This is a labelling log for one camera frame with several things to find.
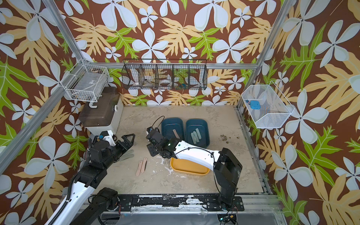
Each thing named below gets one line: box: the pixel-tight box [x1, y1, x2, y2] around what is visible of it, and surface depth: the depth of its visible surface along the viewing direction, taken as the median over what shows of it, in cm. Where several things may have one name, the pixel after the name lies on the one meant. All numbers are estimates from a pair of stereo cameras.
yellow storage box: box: [170, 157, 211, 176], surface depth 84 cm
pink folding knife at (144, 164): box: [141, 157, 148, 173], surface depth 90 cm
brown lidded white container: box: [78, 86, 125, 135], surface depth 95 cm
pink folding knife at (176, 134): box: [172, 128, 181, 140], surface depth 103 cm
